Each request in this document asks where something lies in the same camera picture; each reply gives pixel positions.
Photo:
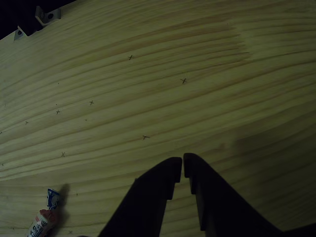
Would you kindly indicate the white red blue candy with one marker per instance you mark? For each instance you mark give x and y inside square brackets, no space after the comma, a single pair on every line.
[45,212]

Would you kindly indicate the metal mounting bracket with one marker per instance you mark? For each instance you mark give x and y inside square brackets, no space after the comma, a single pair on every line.
[50,16]

